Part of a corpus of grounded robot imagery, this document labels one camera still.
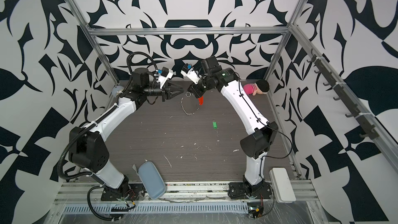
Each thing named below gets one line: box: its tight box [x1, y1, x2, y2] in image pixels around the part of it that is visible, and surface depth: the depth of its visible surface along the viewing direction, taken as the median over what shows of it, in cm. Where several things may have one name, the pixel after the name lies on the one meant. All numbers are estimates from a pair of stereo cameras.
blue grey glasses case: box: [132, 158, 167, 200], surface depth 77 cm
